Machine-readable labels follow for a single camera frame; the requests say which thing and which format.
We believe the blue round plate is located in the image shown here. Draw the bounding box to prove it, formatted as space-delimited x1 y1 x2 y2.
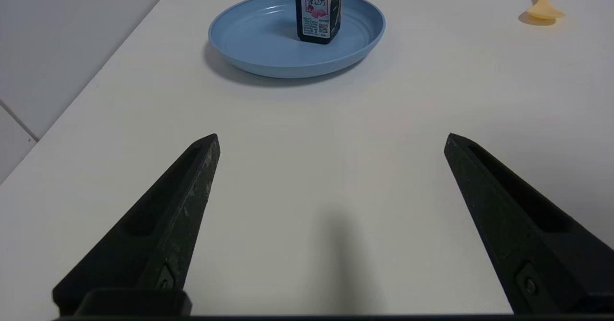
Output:
207 0 386 79

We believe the black red gum box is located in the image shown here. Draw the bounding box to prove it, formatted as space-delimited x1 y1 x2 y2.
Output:
294 0 343 45

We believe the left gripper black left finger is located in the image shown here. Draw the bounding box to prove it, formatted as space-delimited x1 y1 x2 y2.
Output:
52 133 222 317

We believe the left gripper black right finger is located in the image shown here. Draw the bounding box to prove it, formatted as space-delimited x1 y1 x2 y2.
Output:
443 132 614 315

